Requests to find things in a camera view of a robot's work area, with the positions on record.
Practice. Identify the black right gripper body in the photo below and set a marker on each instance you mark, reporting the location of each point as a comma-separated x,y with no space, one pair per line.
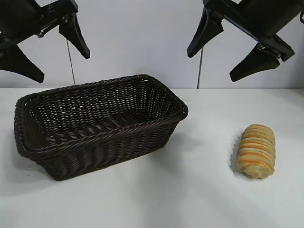
256,16

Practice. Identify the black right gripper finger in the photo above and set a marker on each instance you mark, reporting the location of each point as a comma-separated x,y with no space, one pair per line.
206,33
257,64

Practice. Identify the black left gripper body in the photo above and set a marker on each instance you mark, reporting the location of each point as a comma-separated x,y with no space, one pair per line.
28,16

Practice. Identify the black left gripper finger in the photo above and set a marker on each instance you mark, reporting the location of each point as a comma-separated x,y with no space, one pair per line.
16,64
76,39

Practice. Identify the long striped bread roll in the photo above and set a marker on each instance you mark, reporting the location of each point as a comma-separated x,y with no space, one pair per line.
256,152

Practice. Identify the dark brown woven basket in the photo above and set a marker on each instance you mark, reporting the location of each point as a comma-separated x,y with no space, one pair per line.
95,152

